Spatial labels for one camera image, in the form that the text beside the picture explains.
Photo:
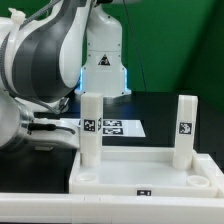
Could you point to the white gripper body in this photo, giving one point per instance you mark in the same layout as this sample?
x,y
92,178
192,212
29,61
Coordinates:
x,y
53,133

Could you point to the white desk top tray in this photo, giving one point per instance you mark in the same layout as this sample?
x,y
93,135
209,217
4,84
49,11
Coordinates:
x,y
146,171

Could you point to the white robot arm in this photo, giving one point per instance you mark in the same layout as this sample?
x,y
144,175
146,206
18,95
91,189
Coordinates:
x,y
67,46

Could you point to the paper sheet with markers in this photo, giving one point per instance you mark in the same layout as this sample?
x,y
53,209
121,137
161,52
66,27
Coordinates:
x,y
108,127

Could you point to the white front fence bar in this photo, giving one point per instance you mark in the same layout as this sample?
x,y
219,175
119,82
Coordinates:
x,y
89,209

